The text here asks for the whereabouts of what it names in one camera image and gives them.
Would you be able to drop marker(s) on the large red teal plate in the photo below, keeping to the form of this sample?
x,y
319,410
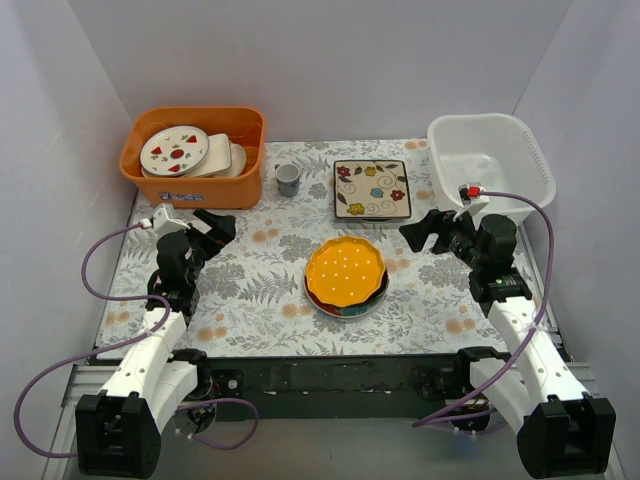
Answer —
x,y
355,310

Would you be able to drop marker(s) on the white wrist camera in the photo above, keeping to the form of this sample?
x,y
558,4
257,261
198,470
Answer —
x,y
473,199
163,221

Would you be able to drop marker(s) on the yellow dotted scalloped plate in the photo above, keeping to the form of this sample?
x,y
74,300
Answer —
x,y
345,271

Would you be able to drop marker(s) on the cream rectangular plate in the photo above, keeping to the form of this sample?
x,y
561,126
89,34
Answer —
x,y
217,159

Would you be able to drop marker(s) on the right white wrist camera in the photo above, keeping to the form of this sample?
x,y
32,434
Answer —
x,y
473,199

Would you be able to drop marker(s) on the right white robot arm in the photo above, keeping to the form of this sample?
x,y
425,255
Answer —
x,y
561,428

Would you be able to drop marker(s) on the orange plastic bin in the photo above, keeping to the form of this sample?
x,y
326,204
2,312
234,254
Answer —
x,y
244,125

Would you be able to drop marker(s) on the square floral plate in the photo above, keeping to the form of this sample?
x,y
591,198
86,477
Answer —
x,y
371,190

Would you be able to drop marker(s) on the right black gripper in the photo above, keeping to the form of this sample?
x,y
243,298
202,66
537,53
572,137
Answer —
x,y
441,235

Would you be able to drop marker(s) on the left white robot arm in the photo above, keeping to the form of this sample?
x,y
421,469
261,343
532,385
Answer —
x,y
118,429

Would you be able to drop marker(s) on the small cream plate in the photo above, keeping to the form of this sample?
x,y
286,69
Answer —
x,y
238,162

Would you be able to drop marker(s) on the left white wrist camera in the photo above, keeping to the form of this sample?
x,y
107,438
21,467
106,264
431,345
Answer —
x,y
163,221

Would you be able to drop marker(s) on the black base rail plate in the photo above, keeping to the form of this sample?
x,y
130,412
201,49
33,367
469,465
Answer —
x,y
333,387

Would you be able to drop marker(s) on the white plastic bin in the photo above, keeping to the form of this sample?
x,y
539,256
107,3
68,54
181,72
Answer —
x,y
496,151

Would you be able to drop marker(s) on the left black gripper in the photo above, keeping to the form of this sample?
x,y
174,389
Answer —
x,y
204,239

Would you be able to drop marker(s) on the floral patterned table mat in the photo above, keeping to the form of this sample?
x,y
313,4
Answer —
x,y
252,297

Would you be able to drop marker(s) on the small grey white cup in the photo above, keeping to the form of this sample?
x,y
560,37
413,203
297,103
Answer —
x,y
288,179

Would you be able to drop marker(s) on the round watermelon pattern plate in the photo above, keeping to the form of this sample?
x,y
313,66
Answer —
x,y
174,151

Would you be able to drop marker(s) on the dark plate under square plate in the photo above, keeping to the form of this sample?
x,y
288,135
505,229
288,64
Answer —
x,y
372,221

